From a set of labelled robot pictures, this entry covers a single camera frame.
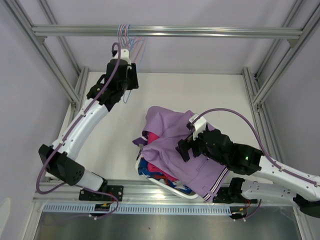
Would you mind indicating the left aluminium frame post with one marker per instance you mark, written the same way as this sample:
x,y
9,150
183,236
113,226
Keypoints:
x,y
75,94

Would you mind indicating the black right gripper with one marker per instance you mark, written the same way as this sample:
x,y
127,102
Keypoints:
x,y
184,145

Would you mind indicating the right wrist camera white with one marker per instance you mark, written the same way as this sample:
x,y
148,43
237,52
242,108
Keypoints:
x,y
197,125

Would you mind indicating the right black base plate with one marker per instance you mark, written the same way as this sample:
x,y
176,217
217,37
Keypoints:
x,y
226,195

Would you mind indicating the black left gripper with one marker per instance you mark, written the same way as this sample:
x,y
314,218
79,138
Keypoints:
x,y
131,71

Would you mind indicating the front aluminium rail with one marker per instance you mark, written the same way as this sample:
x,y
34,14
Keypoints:
x,y
142,192

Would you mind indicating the slotted cable duct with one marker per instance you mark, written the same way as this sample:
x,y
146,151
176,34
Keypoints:
x,y
93,208

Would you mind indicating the white plastic basket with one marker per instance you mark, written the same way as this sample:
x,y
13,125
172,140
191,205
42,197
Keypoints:
x,y
174,191

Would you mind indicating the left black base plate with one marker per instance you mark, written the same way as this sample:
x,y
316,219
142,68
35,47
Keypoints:
x,y
109,194

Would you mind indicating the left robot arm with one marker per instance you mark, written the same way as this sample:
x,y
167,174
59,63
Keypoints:
x,y
59,159

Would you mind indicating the magenta trousers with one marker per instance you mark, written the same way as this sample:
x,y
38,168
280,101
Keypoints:
x,y
154,154

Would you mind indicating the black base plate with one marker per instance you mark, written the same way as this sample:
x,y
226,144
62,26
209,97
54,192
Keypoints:
x,y
226,195
109,194

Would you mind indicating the aluminium frame post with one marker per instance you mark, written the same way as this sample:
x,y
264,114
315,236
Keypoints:
x,y
75,94
276,62

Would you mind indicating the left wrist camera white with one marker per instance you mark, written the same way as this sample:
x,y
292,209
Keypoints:
x,y
124,54

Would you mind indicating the blue white patterned trousers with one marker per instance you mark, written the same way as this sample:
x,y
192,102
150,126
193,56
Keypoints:
x,y
144,169

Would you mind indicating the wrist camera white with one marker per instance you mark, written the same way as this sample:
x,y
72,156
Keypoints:
x,y
124,54
197,125

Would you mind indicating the aluminium hanging rail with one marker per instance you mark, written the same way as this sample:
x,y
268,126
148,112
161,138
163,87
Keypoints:
x,y
167,31

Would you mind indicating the right aluminium frame post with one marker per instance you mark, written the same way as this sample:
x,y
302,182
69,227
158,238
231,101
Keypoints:
x,y
276,62

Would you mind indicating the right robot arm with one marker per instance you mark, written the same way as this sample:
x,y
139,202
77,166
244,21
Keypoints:
x,y
297,187

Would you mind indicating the lilac purple trousers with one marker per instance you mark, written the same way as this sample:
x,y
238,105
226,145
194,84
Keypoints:
x,y
167,157

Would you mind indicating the purple camouflage trousers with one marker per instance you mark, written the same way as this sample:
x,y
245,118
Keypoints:
x,y
140,142

